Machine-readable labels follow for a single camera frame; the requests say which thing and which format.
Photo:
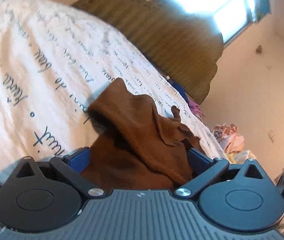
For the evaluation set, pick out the purple cloth at headboard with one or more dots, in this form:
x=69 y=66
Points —
x=195 y=109

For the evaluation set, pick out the blue cloth at headboard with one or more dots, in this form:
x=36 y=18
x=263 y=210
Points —
x=179 y=89

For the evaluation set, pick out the pink clothes pile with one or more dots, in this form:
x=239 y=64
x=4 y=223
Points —
x=229 y=138

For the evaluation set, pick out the green upholstered headboard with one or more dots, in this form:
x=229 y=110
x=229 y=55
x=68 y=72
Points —
x=184 y=46

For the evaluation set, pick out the brown knit sweater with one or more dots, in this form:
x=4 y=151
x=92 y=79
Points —
x=139 y=148

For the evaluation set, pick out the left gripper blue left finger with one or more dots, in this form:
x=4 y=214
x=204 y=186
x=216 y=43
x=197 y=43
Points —
x=79 y=160

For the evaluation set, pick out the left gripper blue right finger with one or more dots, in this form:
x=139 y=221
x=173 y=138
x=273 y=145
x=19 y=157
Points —
x=198 y=161

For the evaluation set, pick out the cream puffy jacket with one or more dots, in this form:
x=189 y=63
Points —
x=240 y=157

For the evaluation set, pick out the white wall light switch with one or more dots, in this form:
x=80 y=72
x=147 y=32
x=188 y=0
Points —
x=271 y=136

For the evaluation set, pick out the white script-print bed sheet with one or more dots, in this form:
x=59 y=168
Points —
x=55 y=61

